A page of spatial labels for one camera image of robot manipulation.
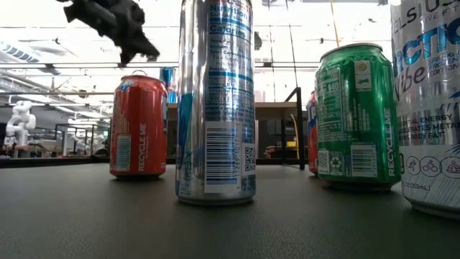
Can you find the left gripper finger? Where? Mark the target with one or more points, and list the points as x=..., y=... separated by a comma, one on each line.
x=145, y=48
x=125, y=52

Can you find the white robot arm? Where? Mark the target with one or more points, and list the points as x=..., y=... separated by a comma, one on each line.
x=21, y=122

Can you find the small wooden shelf black legs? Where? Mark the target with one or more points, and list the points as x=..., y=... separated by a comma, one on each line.
x=273, y=106

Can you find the red soda can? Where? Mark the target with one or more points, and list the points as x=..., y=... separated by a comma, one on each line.
x=312, y=136
x=138, y=126

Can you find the black table mat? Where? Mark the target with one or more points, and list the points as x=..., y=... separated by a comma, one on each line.
x=108, y=223

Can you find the green soda can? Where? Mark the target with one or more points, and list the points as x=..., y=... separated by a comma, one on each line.
x=355, y=118

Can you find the white Celsius energy drink can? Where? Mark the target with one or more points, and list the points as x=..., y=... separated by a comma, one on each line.
x=427, y=108

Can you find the black ceiling camera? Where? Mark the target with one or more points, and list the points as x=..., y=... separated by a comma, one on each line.
x=257, y=41

